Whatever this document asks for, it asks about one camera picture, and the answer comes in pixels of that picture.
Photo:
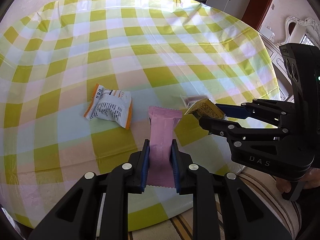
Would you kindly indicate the yellow snack packet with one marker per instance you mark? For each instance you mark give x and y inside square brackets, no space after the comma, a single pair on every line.
[204,108]

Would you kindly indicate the green checkered tablecloth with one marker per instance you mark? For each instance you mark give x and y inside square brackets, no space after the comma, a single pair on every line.
[157,50]

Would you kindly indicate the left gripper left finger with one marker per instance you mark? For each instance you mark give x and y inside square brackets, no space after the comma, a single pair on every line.
[144,167]

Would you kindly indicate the white orange snack packet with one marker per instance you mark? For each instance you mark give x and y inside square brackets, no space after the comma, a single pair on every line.
[110,105]

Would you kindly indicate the clear packet with dark strip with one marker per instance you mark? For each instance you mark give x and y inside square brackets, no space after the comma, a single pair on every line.
[189,100]

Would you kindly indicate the person's right hand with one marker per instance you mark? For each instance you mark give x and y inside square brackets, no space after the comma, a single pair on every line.
[311,179]

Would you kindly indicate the white ornate mirror frame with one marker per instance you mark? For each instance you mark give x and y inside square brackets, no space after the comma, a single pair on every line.
[301,31]

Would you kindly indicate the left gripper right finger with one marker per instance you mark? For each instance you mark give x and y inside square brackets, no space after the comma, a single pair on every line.
[175,165]

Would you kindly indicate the pink snack bar wrapper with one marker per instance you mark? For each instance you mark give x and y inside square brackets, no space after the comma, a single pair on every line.
[162,124]

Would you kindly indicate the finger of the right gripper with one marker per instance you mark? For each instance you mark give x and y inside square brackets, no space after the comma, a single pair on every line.
[218,126]
[233,111]

